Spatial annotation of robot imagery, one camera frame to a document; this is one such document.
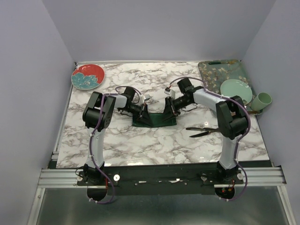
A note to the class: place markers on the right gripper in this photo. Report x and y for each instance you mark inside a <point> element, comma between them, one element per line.
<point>170,109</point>

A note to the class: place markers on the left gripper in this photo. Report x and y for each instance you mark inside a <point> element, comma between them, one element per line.
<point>143,115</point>

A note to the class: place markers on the dark green cloth napkin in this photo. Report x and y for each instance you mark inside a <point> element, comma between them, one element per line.
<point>157,121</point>

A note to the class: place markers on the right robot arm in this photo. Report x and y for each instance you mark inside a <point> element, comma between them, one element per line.
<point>232,119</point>

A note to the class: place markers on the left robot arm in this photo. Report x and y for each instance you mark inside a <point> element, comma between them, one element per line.
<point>97,116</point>

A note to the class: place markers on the floral teal serving tray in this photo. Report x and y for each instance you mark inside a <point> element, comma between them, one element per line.
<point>216,72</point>

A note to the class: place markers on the light green plate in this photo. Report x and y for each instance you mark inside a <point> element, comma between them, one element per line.
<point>233,87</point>

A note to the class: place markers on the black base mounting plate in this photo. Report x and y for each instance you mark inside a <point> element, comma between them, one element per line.
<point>164,189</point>

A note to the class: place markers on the red plate with blue flower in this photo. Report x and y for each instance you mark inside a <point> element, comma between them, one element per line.
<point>87,77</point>

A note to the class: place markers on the light green cup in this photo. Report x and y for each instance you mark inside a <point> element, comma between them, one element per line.
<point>261,101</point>

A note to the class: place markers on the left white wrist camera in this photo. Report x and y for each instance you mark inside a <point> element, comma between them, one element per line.
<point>144,98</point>

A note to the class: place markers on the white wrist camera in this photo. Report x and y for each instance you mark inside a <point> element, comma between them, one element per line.
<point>170,93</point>
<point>144,98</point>

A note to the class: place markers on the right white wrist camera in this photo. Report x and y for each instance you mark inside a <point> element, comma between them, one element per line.
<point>170,93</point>

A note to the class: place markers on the aluminium frame rail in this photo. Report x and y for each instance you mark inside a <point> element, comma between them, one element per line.
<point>142,175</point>

